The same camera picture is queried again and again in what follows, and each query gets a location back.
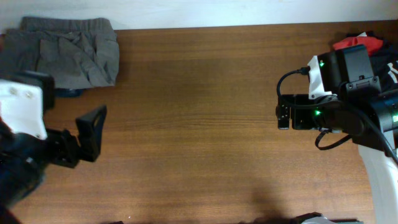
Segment grey shorts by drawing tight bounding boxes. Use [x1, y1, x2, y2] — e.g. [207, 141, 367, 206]
[1, 17, 119, 90]

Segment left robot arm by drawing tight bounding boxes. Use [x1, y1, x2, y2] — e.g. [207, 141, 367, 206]
[1, 105, 107, 223]

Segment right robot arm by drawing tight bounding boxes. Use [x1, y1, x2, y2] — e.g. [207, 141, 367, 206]
[276, 91, 397, 223]

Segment folded navy blue garment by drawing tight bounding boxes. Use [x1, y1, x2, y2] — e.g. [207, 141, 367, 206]
[55, 88, 84, 98]

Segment black printed t-shirt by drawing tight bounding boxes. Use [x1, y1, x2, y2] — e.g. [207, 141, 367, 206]
[346, 31, 397, 91]

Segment red garment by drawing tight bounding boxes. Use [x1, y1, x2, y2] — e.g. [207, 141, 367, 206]
[333, 36, 384, 56]

